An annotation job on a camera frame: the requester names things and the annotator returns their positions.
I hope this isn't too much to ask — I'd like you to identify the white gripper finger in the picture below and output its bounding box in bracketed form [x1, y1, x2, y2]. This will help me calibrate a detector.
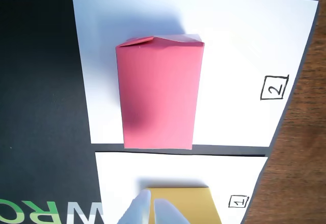
[153, 198, 191, 224]
[116, 188, 152, 224]

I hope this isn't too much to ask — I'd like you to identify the red paper box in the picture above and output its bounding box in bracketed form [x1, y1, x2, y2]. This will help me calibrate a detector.
[115, 34, 205, 150]

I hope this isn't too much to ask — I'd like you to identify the yellow paper box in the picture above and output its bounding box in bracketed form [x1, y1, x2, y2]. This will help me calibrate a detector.
[146, 187, 222, 224]

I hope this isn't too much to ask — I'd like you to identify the white paper marked 1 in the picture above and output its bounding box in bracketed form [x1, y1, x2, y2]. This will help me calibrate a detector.
[94, 151, 268, 224]

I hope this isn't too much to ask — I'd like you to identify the black mat with WROB print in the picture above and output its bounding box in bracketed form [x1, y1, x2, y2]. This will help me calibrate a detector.
[0, 0, 321, 224]

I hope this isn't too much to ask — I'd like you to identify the white paper marked 2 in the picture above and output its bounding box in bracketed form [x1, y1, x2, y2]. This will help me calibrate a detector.
[71, 0, 319, 148]

